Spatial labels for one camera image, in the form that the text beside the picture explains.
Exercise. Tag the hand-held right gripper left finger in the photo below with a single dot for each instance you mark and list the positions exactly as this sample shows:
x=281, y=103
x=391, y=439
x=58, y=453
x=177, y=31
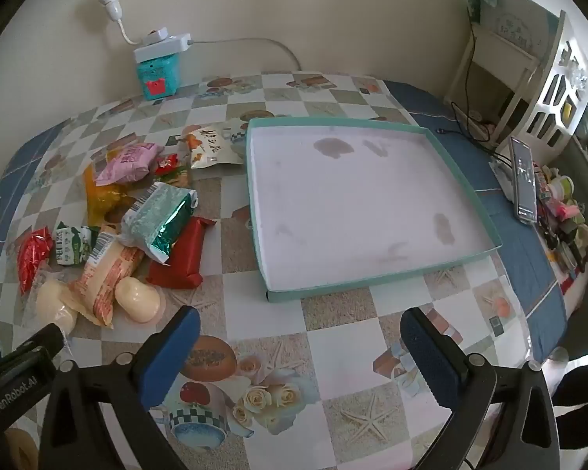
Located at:
x=176, y=352

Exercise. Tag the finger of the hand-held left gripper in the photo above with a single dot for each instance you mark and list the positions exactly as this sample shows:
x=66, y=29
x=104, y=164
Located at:
x=46, y=338

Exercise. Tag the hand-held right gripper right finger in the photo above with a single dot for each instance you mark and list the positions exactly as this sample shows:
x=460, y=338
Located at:
x=429, y=357

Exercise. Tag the clear bag cream pastry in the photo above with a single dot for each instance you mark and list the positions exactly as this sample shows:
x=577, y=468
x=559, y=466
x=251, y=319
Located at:
x=54, y=303

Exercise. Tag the cream jelly cup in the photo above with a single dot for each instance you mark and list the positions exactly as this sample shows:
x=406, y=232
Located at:
x=137, y=298

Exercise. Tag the red flower print snack packet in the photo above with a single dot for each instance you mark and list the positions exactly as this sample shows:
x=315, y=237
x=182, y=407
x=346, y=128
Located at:
x=32, y=254

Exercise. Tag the peach long snack packet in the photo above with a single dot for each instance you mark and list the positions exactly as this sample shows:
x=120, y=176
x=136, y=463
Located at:
x=108, y=279

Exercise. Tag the green white small snack packet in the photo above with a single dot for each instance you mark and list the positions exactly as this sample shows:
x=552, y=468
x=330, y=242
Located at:
x=71, y=247

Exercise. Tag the dark red snack packet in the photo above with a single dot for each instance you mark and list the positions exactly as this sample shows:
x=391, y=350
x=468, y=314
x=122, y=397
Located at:
x=181, y=254

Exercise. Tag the green silver snack packet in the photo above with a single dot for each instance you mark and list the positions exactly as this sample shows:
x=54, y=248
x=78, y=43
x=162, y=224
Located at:
x=157, y=220

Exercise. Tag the yellow snack packet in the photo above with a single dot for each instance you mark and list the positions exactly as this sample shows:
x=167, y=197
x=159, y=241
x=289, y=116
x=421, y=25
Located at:
x=105, y=200

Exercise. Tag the teal shallow cardboard box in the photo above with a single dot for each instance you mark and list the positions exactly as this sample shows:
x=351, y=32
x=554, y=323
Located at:
x=348, y=196

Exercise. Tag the pink snack packet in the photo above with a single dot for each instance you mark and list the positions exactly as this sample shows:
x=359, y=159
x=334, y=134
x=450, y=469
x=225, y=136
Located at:
x=127, y=164

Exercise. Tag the white snack packet orange print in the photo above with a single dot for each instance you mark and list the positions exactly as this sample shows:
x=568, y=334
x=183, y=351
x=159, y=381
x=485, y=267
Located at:
x=213, y=149

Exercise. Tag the beige tape roll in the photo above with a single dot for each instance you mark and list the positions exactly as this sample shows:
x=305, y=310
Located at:
x=29, y=455

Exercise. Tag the checkered printed tablecloth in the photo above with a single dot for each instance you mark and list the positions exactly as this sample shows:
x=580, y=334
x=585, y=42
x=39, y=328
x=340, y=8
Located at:
x=323, y=342

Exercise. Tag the green clear cookie packet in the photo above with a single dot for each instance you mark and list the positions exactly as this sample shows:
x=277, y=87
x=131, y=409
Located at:
x=179, y=178

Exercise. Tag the small red candy packet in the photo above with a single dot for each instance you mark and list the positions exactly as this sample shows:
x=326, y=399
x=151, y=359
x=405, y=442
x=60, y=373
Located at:
x=169, y=164

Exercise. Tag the pile of small colourful rolls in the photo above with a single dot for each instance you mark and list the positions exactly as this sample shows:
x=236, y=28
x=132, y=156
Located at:
x=563, y=210

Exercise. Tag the black smartphone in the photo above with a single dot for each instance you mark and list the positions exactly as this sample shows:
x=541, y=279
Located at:
x=523, y=181

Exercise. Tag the teal toy box red mouth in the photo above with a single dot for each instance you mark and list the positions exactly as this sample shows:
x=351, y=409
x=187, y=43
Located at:
x=159, y=76

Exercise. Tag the white lamp socket with gooseneck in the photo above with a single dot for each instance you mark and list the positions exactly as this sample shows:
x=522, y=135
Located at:
x=110, y=2

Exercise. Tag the white carved wooden shelf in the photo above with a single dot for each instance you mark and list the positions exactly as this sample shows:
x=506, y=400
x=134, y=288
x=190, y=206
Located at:
x=556, y=39

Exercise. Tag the teal white paper bag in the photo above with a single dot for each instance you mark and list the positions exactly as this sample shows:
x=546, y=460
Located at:
x=514, y=14

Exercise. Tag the white switch plug red button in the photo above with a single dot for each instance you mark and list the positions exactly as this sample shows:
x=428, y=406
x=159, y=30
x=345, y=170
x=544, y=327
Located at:
x=158, y=35

